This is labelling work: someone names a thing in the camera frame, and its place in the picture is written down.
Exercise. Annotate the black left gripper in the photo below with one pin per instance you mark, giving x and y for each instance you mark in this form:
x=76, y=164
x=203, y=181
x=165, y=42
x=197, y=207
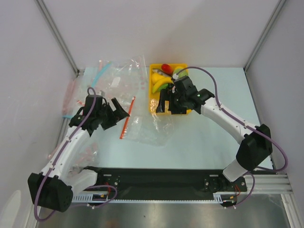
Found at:
x=119, y=112

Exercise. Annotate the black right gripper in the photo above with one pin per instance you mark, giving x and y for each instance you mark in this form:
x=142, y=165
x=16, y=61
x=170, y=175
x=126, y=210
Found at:
x=175, y=104

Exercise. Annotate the clear orange-zipper zip bag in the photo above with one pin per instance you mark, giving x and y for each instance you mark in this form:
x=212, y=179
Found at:
x=143, y=127

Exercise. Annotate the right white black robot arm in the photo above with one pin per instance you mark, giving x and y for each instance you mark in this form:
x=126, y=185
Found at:
x=254, y=141

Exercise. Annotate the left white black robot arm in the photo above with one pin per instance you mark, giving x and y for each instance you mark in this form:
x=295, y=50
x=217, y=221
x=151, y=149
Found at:
x=52, y=188

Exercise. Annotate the clear small orange-zipper bag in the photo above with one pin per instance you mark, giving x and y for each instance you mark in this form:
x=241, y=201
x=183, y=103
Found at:
x=80, y=103

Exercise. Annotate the clear blue-zipper zip bag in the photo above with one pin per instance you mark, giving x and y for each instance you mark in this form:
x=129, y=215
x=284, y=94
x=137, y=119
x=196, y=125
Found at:
x=93, y=75

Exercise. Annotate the clear pink-zipper zip bag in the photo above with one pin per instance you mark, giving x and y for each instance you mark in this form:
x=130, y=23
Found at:
x=69, y=99

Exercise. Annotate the yellow plastic bin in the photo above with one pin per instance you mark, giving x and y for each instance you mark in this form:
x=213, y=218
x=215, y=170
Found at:
x=153, y=99

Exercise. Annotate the yellow toy banana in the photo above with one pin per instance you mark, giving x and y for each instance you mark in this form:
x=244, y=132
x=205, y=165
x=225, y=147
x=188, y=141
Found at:
x=161, y=84

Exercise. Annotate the red toy mango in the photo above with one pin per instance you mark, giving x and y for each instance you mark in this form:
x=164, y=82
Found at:
x=167, y=69

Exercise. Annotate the grey toy fish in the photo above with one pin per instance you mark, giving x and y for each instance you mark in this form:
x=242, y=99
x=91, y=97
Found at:
x=158, y=71

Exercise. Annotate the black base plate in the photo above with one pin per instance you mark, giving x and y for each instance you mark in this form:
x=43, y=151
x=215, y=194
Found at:
x=166, y=184

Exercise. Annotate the white slotted cable duct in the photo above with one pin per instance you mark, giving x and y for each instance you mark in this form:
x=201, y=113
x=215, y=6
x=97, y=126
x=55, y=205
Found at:
x=96, y=198

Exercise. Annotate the left aluminium corner post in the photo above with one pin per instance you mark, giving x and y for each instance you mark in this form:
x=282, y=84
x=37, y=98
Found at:
x=57, y=35

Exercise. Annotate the aluminium corner post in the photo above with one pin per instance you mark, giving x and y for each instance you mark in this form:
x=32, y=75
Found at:
x=57, y=35
x=265, y=33

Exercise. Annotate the aluminium front rail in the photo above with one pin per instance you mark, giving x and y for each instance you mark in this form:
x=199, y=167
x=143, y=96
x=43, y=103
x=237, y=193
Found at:
x=259, y=182

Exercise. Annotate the right aluminium corner post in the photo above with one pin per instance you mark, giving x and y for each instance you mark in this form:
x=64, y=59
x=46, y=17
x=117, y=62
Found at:
x=265, y=33

